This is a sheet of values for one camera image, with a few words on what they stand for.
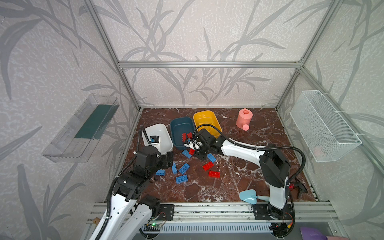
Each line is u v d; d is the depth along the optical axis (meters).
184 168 0.87
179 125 1.09
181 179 0.84
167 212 0.74
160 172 0.86
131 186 0.45
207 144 0.68
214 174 0.85
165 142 1.01
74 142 0.64
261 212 0.74
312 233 0.67
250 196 0.77
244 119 1.01
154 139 0.61
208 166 0.89
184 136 1.01
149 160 0.53
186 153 0.94
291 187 0.79
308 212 0.76
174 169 0.86
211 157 0.91
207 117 1.13
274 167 0.48
